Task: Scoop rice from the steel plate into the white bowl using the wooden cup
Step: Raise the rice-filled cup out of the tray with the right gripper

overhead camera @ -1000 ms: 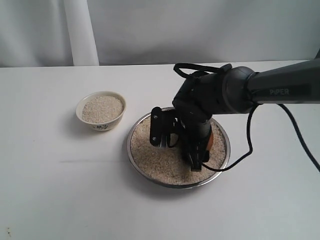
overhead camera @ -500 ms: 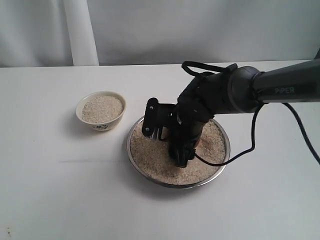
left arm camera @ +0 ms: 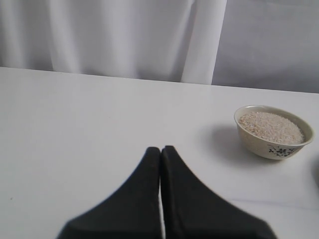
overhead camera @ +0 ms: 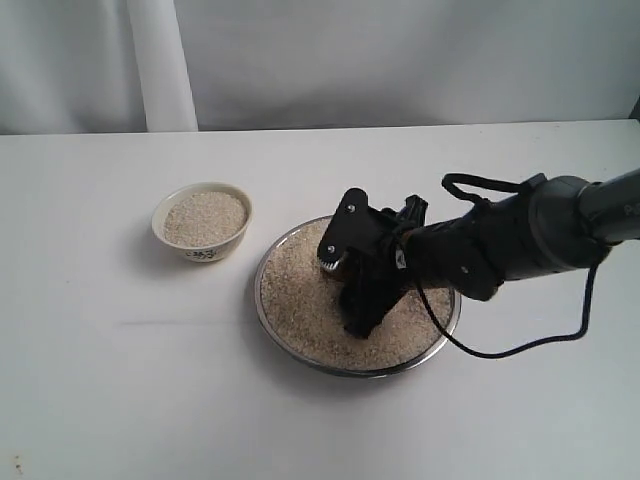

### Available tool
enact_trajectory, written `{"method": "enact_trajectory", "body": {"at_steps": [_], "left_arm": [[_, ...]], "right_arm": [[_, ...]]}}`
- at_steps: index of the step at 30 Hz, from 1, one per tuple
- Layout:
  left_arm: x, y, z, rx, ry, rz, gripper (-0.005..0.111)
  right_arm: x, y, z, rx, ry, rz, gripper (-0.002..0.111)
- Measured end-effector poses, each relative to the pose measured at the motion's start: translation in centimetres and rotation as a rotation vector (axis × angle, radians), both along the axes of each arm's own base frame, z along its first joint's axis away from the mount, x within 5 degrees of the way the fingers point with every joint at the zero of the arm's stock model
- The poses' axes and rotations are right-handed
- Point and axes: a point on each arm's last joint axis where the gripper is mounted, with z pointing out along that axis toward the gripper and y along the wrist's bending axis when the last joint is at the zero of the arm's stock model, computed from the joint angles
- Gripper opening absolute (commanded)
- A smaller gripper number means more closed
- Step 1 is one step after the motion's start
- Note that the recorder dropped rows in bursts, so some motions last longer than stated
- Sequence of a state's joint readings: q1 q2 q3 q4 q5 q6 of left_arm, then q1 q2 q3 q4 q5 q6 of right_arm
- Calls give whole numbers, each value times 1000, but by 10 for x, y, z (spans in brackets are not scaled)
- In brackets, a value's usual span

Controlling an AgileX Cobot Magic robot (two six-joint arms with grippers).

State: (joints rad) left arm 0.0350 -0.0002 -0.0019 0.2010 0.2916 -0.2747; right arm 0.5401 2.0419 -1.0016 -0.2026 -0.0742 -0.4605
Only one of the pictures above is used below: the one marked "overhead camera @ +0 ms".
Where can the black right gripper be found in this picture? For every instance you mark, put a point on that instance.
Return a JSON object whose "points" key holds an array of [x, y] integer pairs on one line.
{"points": [[473, 254]]}

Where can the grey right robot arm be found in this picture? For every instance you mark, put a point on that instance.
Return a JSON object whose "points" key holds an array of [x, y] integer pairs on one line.
{"points": [[575, 222]]}

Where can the steel basin of rice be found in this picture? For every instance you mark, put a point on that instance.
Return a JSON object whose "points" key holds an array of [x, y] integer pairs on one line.
{"points": [[297, 306]]}

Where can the small white ceramic bowl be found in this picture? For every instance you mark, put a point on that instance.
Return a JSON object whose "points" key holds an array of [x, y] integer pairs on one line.
{"points": [[203, 222]]}

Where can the white backdrop curtain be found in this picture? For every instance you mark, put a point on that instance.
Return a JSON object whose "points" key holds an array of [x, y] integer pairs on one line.
{"points": [[170, 66]]}

